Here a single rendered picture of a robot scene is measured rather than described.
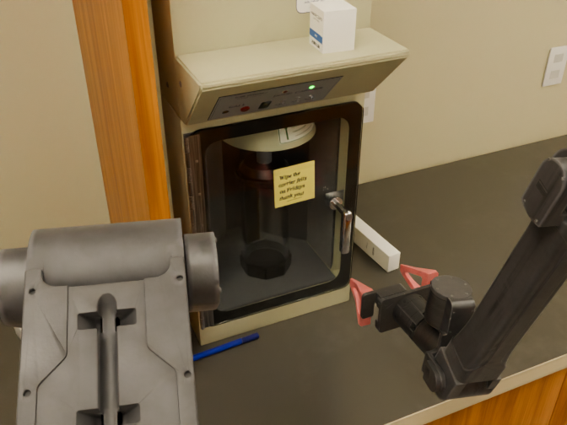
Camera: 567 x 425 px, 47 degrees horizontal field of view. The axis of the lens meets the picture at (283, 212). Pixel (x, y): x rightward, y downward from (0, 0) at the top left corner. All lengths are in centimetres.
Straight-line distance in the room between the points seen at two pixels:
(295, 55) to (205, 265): 64
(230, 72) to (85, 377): 64
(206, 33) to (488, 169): 112
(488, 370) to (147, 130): 54
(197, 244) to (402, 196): 139
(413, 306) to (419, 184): 80
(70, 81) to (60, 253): 109
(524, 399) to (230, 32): 92
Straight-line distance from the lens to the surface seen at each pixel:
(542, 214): 67
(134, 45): 85
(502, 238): 162
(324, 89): 100
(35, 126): 144
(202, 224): 109
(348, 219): 114
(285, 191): 112
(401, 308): 102
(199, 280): 34
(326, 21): 94
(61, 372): 31
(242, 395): 119
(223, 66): 91
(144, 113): 88
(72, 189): 151
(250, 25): 99
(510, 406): 143
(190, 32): 96
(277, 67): 91
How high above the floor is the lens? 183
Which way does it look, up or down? 33 degrees down
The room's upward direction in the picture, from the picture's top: straight up
